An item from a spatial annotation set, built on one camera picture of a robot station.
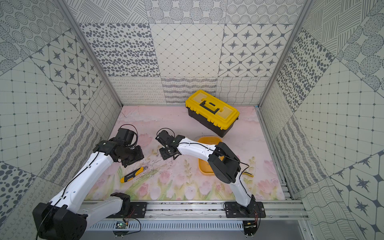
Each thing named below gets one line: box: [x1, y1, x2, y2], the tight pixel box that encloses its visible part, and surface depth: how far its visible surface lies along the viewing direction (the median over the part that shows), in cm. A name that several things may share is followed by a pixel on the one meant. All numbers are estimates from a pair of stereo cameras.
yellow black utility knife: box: [120, 167, 144, 183], surface depth 86 cm
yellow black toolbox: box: [185, 90, 240, 138], surface depth 99 cm
